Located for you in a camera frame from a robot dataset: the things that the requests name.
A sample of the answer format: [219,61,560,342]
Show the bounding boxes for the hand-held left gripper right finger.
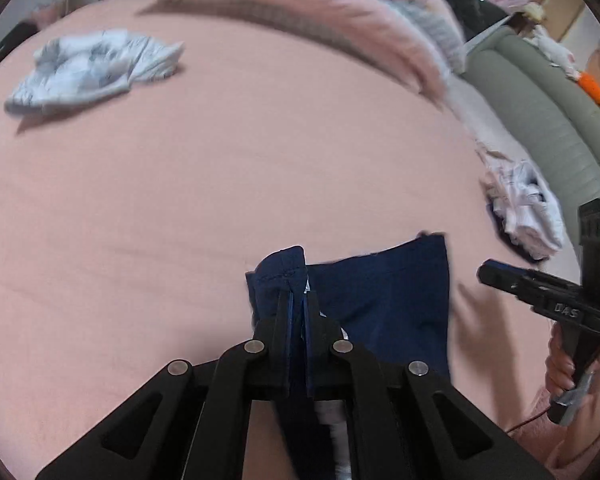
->
[302,291,556,480]

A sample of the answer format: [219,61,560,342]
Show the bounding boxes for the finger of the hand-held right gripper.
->
[476,259,534,306]

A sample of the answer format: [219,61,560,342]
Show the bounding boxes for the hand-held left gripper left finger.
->
[35,291,296,480]

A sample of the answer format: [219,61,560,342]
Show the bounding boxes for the navy blue pants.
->
[245,234,453,480]

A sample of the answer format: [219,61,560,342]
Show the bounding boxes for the stack of folded white clothes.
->
[477,142,566,258]

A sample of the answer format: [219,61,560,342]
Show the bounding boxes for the person's right hand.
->
[544,329,600,413]

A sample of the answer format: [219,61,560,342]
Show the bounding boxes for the dark folded garment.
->
[487,200,548,264]

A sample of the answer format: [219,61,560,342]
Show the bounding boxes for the grey-green upholstered headboard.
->
[462,25,600,223]

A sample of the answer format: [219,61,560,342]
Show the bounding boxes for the pink bed sheet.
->
[0,0,588,480]

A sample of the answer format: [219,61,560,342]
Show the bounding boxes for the orange carrot plush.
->
[577,72,600,104]

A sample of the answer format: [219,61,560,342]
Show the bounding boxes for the white bunny plush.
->
[535,27,579,79]

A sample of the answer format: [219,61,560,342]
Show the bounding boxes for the light blue printed garment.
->
[4,30,186,117]

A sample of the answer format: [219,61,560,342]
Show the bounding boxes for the pink folded quilt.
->
[134,0,468,111]

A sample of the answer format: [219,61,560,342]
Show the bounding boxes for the red cable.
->
[504,409,552,434]

